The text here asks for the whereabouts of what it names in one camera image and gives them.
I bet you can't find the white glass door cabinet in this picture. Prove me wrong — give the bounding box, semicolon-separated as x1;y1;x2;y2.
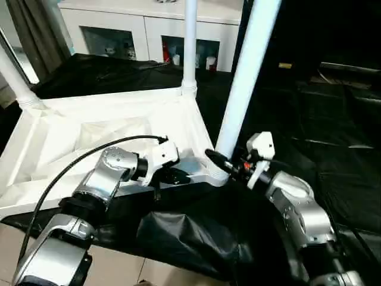
57;0;245;73

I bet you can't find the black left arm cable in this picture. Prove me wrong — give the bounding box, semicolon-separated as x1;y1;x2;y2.
17;134;170;264

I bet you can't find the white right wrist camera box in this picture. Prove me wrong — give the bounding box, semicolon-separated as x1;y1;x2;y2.
245;131;276;191

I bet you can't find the white plastic table top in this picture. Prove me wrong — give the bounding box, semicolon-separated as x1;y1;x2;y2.
0;86;230;219

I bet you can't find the grey curtain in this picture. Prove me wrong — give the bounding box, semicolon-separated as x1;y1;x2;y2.
5;0;76;82

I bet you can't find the black table mat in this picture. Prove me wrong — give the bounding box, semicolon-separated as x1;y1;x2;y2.
0;52;381;286

